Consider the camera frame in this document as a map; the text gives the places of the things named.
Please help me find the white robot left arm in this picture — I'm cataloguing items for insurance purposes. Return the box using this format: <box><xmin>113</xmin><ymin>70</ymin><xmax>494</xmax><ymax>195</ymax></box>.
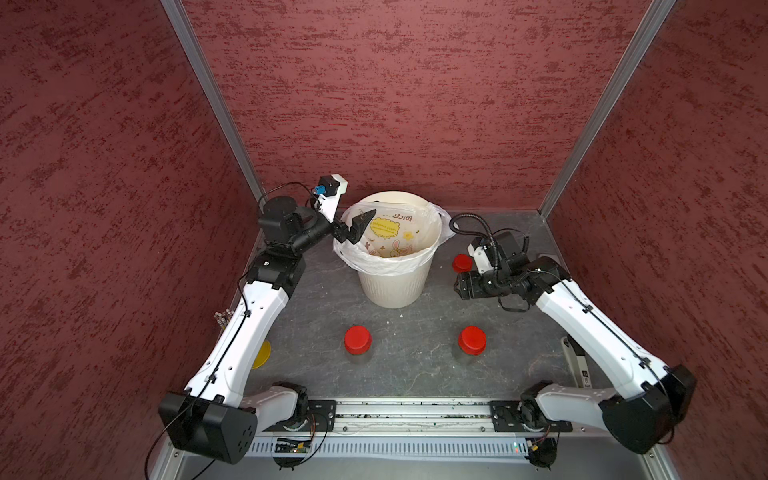
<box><xmin>158</xmin><ymin>194</ymin><xmax>376</xmax><ymax>464</ymax></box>

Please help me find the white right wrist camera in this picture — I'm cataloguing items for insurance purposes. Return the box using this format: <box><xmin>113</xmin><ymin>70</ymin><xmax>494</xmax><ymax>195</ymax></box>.
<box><xmin>467</xmin><ymin>237</ymin><xmax>493</xmax><ymax>274</ymax></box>

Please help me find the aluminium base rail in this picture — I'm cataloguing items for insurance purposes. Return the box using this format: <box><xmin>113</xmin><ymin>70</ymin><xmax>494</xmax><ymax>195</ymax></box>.
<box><xmin>251</xmin><ymin>395</ymin><xmax>658</xmax><ymax>436</ymax></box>

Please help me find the black corrugated cable conduit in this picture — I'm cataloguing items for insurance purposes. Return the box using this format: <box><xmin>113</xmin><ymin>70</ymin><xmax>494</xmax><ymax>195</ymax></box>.
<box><xmin>448</xmin><ymin>212</ymin><xmax>502</xmax><ymax>277</ymax></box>

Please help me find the cream plastic trash bin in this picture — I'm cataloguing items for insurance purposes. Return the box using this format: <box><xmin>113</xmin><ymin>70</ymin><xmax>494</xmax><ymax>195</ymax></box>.
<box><xmin>356</xmin><ymin>191</ymin><xmax>436</xmax><ymax>309</ymax></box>

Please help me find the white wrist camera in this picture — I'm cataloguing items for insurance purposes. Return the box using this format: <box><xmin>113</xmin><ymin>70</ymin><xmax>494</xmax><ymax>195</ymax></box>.
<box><xmin>467</xmin><ymin>237</ymin><xmax>493</xmax><ymax>274</ymax></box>
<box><xmin>312</xmin><ymin>174</ymin><xmax>348</xmax><ymax>223</ymax></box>

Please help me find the white printed bin liner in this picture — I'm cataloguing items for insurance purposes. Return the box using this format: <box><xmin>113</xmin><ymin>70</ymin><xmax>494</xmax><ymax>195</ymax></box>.
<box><xmin>333</xmin><ymin>201</ymin><xmax>454</xmax><ymax>276</ymax></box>

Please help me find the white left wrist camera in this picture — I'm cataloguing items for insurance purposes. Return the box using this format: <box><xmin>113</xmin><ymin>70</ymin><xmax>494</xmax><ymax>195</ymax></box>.
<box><xmin>312</xmin><ymin>174</ymin><xmax>348</xmax><ymax>223</ymax></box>

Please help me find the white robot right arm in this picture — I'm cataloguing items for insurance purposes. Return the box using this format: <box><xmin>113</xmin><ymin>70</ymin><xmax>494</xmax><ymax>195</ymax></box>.
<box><xmin>454</xmin><ymin>257</ymin><xmax>697</xmax><ymax>454</ymax></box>

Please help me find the yellow pencil cup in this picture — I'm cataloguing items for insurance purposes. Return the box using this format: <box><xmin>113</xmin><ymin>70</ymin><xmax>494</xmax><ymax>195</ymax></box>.
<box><xmin>252</xmin><ymin>340</ymin><xmax>272</xmax><ymax>370</ymax></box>

